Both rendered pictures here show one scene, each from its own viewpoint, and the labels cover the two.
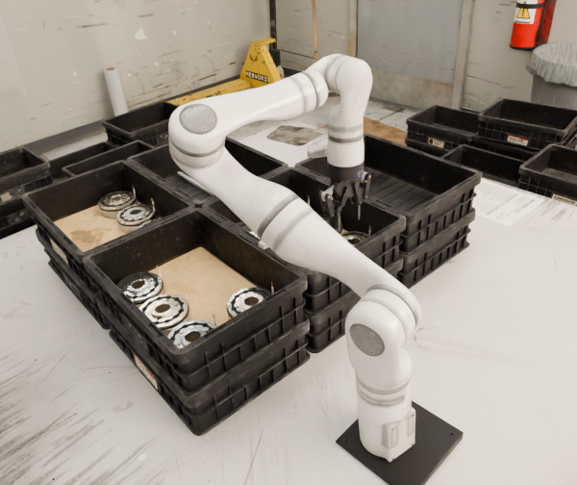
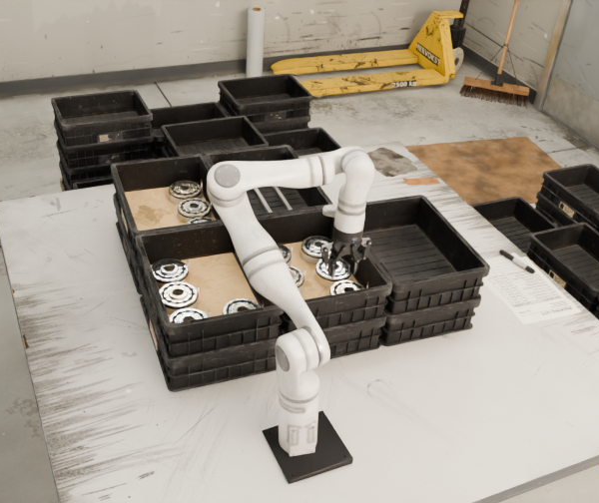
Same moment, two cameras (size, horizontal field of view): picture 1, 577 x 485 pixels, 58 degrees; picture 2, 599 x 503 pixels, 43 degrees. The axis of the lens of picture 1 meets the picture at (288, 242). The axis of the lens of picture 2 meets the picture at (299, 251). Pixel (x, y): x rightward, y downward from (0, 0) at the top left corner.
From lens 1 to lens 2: 91 cm
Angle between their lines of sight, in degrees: 12
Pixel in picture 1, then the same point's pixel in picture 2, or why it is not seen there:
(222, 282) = (233, 287)
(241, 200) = (239, 239)
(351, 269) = (293, 309)
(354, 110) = (354, 193)
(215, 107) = (242, 170)
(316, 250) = (273, 289)
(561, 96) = not seen: outside the picture
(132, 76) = (280, 20)
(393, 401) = (296, 409)
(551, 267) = (531, 372)
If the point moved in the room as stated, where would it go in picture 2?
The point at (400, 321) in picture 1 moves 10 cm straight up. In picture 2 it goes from (304, 353) to (308, 317)
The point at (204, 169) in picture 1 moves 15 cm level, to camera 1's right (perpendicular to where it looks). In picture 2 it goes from (225, 208) to (286, 223)
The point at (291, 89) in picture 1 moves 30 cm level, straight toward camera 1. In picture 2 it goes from (303, 169) to (255, 236)
